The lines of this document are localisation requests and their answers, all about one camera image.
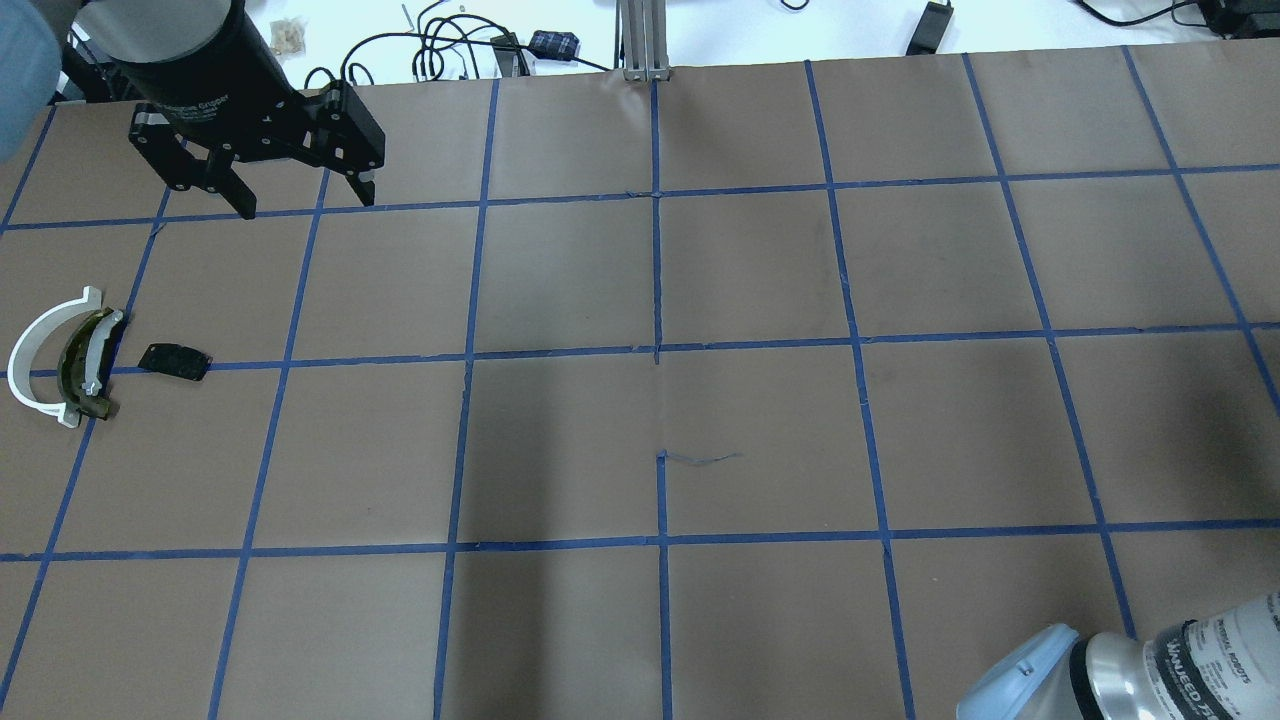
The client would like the black power adapter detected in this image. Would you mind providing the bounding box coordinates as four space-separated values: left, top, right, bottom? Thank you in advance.
904 1 954 56

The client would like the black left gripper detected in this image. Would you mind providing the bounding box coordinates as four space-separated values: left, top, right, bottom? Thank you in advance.
128 79 387 220

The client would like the dark olive curved part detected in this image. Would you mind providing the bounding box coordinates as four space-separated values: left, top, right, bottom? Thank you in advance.
58 307 127 428

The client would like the white curved plastic bracket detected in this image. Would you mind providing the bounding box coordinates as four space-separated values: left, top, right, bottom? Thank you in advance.
6 286 105 429

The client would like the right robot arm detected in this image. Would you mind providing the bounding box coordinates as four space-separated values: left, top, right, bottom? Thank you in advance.
955 593 1279 719

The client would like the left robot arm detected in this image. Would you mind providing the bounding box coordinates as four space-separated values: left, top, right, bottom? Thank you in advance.
1 1 387 220

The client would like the aluminium frame post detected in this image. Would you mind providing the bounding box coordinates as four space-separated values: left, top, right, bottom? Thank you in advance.
614 0 671 83

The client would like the blue plaid small pouch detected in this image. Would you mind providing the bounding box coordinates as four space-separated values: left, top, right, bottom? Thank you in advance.
527 29 581 61

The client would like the small black plastic part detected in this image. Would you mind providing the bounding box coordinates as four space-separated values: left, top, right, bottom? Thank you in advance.
137 342 212 382

